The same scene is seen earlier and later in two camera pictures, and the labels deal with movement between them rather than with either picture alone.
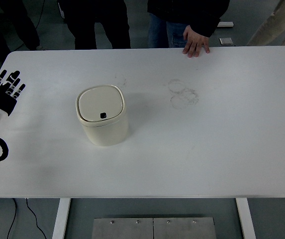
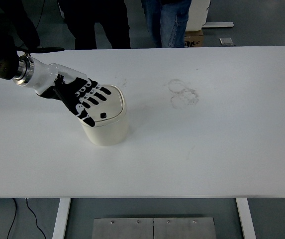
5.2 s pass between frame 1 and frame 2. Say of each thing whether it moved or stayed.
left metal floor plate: stayed
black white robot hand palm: moved
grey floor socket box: stayed
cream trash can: stayed
